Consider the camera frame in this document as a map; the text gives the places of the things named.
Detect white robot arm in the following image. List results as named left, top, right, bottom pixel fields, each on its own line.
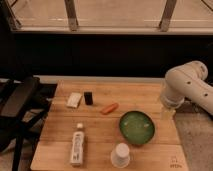
left=160, top=61, right=213, bottom=119

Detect black eraser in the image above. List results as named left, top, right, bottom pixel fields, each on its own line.
left=84, top=92, right=93, bottom=105

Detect green bowl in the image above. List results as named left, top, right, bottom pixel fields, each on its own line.
left=119, top=111, right=155, bottom=145

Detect orange carrot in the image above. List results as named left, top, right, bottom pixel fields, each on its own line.
left=101, top=103, right=119, bottom=115

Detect white bottle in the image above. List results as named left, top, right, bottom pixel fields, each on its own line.
left=70, top=123, right=85, bottom=166

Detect black chair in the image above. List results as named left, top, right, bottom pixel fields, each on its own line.
left=0, top=77, right=56, bottom=171

